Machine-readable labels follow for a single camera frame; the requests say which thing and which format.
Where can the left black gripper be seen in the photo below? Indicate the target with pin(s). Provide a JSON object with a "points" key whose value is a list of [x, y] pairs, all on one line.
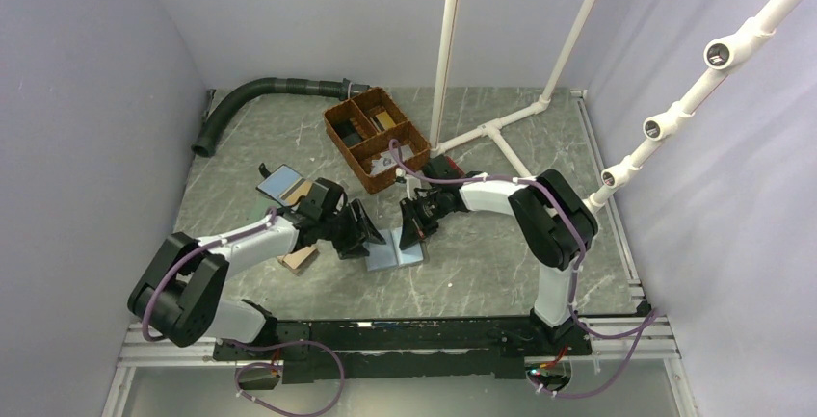
{"points": [[360, 231]]}

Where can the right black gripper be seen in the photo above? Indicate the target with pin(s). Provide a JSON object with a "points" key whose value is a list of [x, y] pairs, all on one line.
{"points": [[413, 225]]}

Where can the grey leather card holder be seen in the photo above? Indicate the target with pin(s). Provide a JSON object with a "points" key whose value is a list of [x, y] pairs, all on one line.
{"points": [[388, 255]]}

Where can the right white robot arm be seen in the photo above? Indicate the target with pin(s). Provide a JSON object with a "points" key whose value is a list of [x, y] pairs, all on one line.
{"points": [[556, 224]]}

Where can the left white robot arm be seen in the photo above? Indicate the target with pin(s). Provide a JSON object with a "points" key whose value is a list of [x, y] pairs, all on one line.
{"points": [[180, 298]]}

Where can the beige snap card holder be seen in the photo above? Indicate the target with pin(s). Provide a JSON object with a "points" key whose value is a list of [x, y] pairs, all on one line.
{"points": [[298, 261]]}

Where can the cards in basket front compartment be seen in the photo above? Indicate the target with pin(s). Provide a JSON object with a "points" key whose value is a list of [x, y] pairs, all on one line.
{"points": [[386, 161]]}

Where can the open blue card wallet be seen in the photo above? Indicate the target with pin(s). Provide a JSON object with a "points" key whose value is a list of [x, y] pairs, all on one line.
{"points": [[283, 184]]}

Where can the gold card in basket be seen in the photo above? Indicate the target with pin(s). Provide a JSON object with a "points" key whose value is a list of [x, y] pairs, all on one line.
{"points": [[383, 121]]}

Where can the black card in basket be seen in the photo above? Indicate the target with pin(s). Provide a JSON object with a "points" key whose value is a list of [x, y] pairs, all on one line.
{"points": [[347, 133]]}

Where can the red leather wallet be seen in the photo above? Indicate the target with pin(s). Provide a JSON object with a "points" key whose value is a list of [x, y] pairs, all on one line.
{"points": [[454, 166]]}

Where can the brown woven divided basket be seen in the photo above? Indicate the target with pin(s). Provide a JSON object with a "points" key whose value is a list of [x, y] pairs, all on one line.
{"points": [[359, 110]]}

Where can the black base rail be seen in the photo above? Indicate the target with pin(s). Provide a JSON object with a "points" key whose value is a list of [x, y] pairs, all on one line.
{"points": [[497, 346]]}

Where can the white PVC pipe frame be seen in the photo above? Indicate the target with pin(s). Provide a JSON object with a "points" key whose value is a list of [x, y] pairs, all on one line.
{"points": [[541, 44]]}

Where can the white pipe camera boom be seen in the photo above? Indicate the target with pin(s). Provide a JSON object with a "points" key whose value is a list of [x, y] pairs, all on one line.
{"points": [[723, 56]]}

